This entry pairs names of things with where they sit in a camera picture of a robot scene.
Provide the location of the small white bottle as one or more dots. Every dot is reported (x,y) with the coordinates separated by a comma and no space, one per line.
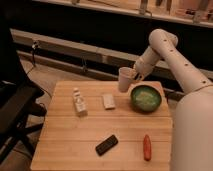
(79,103)

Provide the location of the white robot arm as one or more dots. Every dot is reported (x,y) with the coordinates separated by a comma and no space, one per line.
(192,139)

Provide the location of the black office chair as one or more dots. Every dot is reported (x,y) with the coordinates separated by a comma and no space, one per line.
(18,96)

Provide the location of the wooden table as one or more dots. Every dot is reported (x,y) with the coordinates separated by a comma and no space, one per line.
(67,141)

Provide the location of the orange carrot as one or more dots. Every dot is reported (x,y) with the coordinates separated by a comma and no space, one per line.
(147,148)

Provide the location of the green ceramic bowl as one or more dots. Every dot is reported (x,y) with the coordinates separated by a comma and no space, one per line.
(145,98)

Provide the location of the black remote control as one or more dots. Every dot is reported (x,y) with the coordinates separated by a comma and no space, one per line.
(106,145)

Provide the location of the white sponge block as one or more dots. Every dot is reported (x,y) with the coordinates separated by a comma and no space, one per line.
(108,101)

